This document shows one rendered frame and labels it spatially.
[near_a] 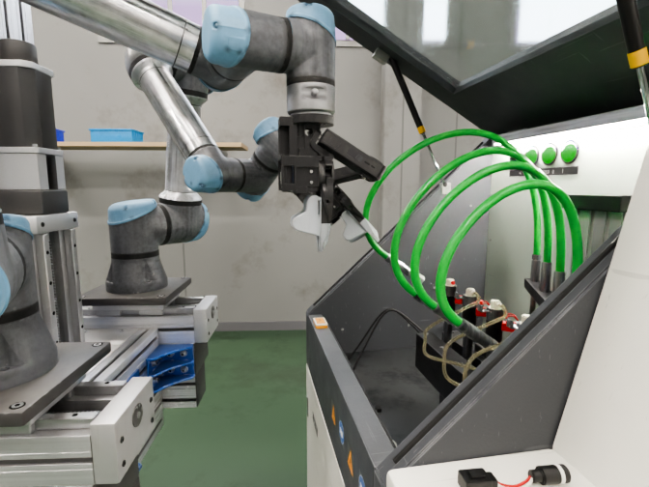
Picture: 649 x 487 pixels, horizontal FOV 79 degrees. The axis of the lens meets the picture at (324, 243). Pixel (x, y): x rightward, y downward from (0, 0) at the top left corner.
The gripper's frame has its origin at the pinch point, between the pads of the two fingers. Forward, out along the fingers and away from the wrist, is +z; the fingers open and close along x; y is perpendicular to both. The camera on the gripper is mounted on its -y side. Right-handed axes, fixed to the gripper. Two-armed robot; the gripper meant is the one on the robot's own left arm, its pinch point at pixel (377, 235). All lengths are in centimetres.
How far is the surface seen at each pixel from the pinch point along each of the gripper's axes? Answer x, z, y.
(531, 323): 29.7, 24.4, -5.6
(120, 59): -195, -269, 50
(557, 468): 34, 36, 4
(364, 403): 15.8, 21.2, 20.9
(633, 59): 31.8, 8.3, -35.9
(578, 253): 18.8, 24.3, -19.6
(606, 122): 3.8, 13.5, -45.5
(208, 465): -100, 17, 128
